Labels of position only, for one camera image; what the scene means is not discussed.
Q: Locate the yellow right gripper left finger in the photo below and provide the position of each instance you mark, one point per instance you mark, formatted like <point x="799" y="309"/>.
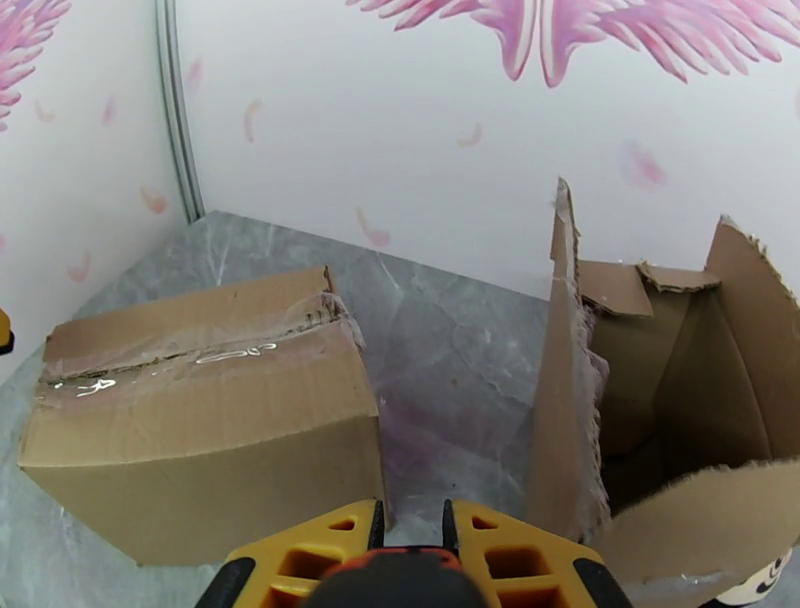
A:
<point x="269" y="581"/>

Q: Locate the aluminium corner post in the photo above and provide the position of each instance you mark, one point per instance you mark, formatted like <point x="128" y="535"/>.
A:
<point x="175" y="94"/>

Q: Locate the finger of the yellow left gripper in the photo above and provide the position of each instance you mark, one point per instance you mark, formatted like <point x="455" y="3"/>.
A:
<point x="5" y="328"/>

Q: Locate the wide plain cardboard box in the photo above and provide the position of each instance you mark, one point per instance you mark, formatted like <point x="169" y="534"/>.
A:
<point x="206" y="437"/>

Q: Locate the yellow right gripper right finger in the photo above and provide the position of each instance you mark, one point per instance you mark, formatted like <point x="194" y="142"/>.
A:
<point x="550" y="578"/>

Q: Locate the narrow labelled cardboard box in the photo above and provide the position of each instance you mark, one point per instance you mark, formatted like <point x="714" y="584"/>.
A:
<point x="719" y="500"/>

